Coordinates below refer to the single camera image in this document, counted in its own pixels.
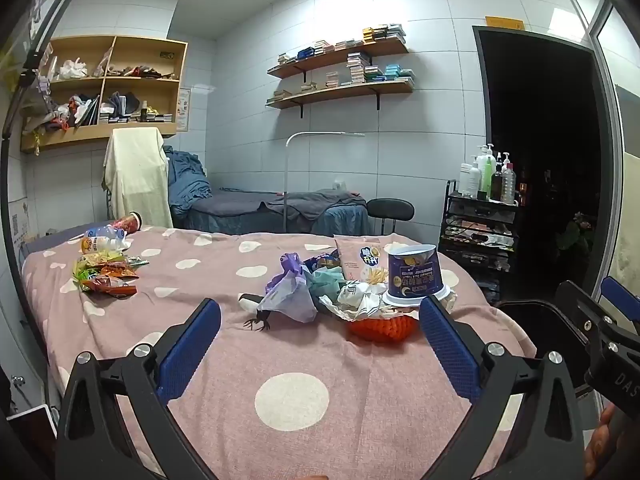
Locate white paper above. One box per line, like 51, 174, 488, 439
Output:
320, 280, 401, 321

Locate blue covered massage bed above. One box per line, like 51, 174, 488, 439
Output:
172, 187, 371, 237

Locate wooden wall shelf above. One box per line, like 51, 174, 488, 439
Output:
265, 80, 416, 111
266, 40, 410, 78

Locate pink polka-dot blanket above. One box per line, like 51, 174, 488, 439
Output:
20, 225, 538, 480

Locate orange net bag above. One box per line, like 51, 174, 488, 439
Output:
346, 307, 420, 343

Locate black toy lizard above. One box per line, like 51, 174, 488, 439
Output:
239, 292, 273, 333

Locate cream towel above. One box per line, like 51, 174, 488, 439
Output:
102, 127, 173, 228

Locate dark brown bottle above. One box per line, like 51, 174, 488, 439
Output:
491, 152, 505, 202

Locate blue snack packet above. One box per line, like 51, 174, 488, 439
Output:
302, 251, 343, 273

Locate glass door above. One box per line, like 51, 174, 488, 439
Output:
557, 0, 640, 286

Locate person's right hand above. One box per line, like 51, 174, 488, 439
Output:
584, 404, 618, 480

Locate row of small boxes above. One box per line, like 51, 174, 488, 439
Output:
276, 24, 407, 66

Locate potted plant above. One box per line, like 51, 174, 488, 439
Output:
555, 212, 598, 266

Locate white floor lamp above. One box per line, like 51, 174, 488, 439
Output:
284, 131, 366, 233

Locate wall poster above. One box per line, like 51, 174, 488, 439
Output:
176, 87, 192, 133

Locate black stool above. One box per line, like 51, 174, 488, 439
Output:
366, 198, 416, 236

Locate pile of snack wrappers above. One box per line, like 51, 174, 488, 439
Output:
74, 252, 151, 300

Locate wooden cubby shelf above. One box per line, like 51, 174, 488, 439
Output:
20, 35, 188, 153

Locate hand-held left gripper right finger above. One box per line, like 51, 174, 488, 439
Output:
419, 296, 586, 480

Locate red cup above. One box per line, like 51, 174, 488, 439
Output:
112, 211, 145, 235

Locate teal crumpled paper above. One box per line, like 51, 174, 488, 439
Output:
307, 267, 351, 306

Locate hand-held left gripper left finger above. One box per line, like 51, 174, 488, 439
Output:
55, 297, 223, 480

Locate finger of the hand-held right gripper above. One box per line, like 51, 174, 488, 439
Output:
554, 280, 613, 356
599, 276, 640, 326

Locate purple instant noodle cup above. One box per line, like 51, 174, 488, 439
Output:
381, 242, 451, 308

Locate pink snack packet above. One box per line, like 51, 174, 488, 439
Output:
334, 234, 396, 281

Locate black trolley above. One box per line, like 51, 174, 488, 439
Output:
440, 179, 521, 301

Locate clear plastic bottle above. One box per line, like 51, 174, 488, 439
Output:
501, 152, 517, 205

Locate purple plastic bag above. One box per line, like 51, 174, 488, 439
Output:
264, 252, 321, 323

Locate blue blanket heap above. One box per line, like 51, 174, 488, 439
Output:
165, 147, 213, 206

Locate short white bottle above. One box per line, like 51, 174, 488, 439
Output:
457, 162, 480, 198

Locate blue white plastic bottle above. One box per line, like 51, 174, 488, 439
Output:
80, 227, 133, 256

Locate wooden wall shelves with clothes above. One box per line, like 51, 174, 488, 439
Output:
267, 52, 416, 103

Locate black trash bin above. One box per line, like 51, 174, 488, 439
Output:
492, 299, 601, 401

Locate white plastic bag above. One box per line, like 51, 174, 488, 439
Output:
57, 59, 88, 80

